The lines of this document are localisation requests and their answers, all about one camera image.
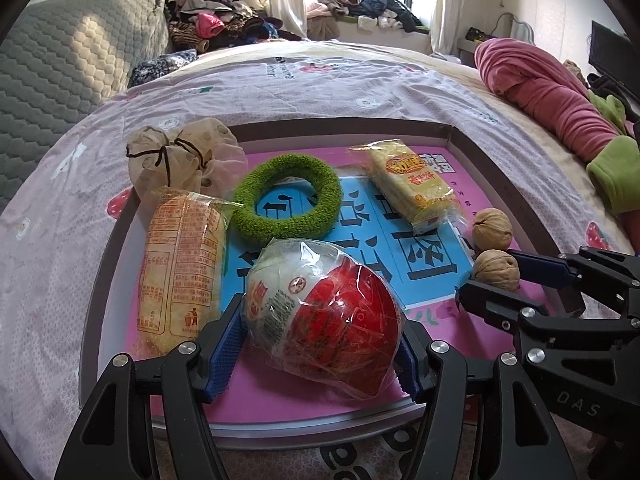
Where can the red and white snack packet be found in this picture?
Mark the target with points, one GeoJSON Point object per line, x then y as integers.
{"type": "Point", "coordinates": [325, 320]}

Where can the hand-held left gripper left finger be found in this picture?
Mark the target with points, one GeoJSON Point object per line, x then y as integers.
{"type": "Point", "coordinates": [225, 355]}

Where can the dark floral cushion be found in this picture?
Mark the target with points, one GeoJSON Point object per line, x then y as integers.
{"type": "Point", "coordinates": [160, 66]}

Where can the yellow cracker packet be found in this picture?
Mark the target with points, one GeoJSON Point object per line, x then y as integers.
{"type": "Point", "coordinates": [415, 185]}

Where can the green fleece garment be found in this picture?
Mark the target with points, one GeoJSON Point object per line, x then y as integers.
{"type": "Point", "coordinates": [617, 170]}

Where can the pile of mixed clothes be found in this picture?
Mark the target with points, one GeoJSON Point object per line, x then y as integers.
{"type": "Point", "coordinates": [220, 20]}

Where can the pink fleece blanket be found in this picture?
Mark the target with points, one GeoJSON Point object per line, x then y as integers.
{"type": "Point", "coordinates": [540, 95]}

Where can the grey quilted headboard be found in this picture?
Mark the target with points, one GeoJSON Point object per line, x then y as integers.
{"type": "Point", "coordinates": [60, 60]}

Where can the green fuzzy hair scrunchie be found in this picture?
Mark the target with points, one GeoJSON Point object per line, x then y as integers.
{"type": "Point", "coordinates": [250, 220]}

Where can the pink blue game board tray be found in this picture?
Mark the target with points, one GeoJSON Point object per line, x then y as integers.
{"type": "Point", "coordinates": [107, 310]}

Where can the orange biscuit packet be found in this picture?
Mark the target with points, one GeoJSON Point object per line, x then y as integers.
{"type": "Point", "coordinates": [180, 270]}

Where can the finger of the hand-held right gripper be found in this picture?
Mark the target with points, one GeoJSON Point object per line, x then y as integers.
{"type": "Point", "coordinates": [500, 307]}
{"type": "Point", "coordinates": [540, 266]}

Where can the brown walnut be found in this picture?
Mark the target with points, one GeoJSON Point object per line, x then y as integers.
{"type": "Point", "coordinates": [492, 230]}
{"type": "Point", "coordinates": [495, 270]}

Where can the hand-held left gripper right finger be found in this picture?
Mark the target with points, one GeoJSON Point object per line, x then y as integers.
{"type": "Point", "coordinates": [407, 372]}

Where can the black monitor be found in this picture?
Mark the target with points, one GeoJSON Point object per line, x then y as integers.
{"type": "Point", "coordinates": [612, 55]}

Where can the clothes heap on windowsill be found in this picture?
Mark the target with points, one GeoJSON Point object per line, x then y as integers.
{"type": "Point", "coordinates": [370, 7]}

